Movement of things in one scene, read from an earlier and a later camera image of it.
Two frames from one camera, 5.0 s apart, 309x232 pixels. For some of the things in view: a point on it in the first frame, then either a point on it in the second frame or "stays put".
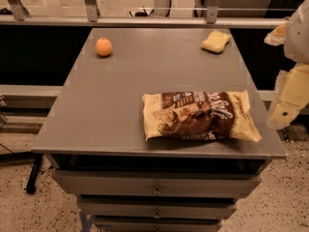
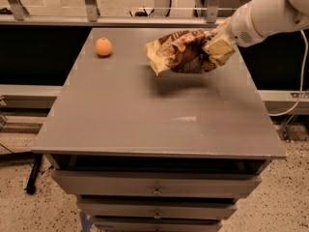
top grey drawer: [157, 185] stays put
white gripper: [297, 38] to [241, 26]
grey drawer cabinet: [95, 143] stays put
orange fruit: [103, 46] stays put
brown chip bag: [198, 116] to [182, 52]
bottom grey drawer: [156, 224] stays put
